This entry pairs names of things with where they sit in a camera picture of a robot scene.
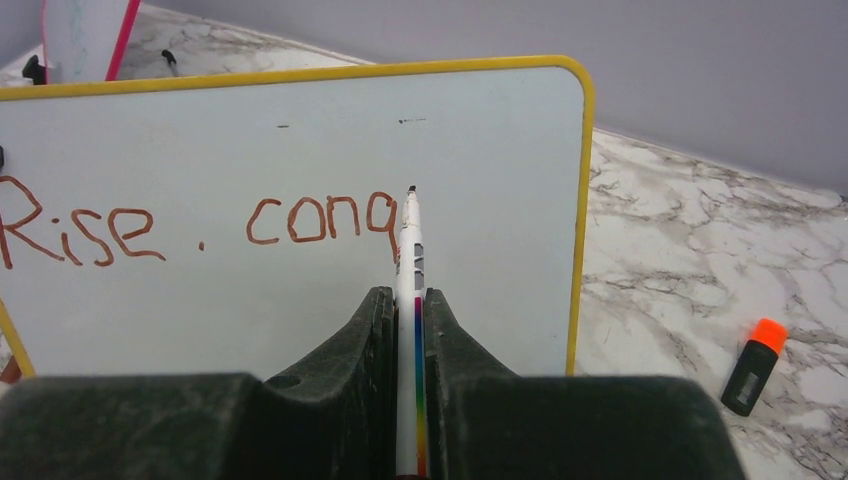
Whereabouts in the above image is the red marker cap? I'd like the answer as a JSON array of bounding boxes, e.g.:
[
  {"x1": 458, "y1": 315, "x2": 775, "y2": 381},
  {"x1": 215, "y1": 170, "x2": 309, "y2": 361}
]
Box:
[{"x1": 0, "y1": 356, "x2": 22, "y2": 385}]

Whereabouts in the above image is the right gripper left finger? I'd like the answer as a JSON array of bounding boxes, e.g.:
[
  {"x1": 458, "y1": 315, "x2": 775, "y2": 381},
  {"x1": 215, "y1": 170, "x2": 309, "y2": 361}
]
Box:
[{"x1": 1, "y1": 287, "x2": 394, "y2": 479}]

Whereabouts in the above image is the pink framed whiteboard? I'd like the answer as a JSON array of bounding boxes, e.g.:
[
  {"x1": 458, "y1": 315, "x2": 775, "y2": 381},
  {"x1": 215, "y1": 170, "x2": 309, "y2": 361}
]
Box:
[{"x1": 41, "y1": 0, "x2": 141, "y2": 84}]

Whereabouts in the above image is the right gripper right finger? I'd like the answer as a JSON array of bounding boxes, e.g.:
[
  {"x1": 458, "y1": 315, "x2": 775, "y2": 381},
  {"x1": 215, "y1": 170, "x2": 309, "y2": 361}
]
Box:
[{"x1": 423, "y1": 289, "x2": 745, "y2": 479}]

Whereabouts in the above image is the orange capped black marker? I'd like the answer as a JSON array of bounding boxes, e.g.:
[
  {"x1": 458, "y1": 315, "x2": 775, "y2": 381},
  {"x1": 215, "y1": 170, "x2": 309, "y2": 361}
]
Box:
[{"x1": 720, "y1": 318, "x2": 789, "y2": 417}]

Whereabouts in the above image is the yellow framed whiteboard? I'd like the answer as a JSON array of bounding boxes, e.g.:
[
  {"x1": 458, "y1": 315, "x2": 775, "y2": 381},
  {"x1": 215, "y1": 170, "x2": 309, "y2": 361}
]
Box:
[{"x1": 1, "y1": 55, "x2": 595, "y2": 378}]

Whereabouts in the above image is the white whiteboard marker pen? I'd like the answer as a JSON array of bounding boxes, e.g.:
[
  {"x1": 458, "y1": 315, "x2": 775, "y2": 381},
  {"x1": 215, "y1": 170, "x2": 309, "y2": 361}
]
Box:
[{"x1": 394, "y1": 186, "x2": 429, "y2": 479}]

